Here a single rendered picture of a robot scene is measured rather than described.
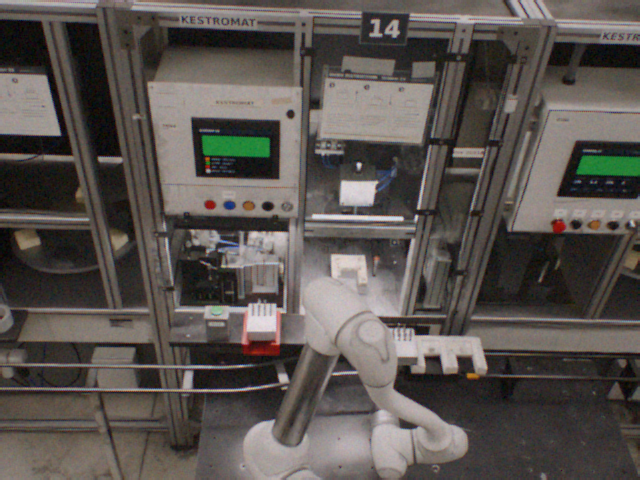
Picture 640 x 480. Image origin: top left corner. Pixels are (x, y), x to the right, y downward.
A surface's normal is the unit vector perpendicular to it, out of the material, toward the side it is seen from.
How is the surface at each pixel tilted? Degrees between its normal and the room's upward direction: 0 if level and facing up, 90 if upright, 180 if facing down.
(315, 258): 0
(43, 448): 0
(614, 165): 90
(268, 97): 90
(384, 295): 0
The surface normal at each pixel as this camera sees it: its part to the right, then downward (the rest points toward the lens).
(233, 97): 0.01, 0.67
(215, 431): 0.05, -0.74
